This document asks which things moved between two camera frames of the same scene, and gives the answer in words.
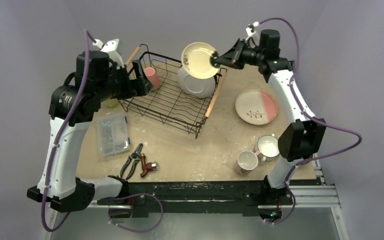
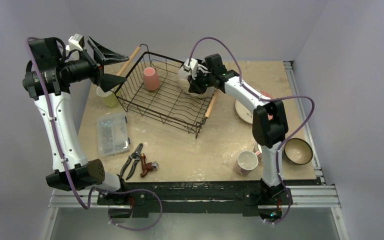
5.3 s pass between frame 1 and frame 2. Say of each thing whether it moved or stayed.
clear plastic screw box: stayed
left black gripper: moved
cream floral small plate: moved
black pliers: stayed
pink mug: stayed
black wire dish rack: stayed
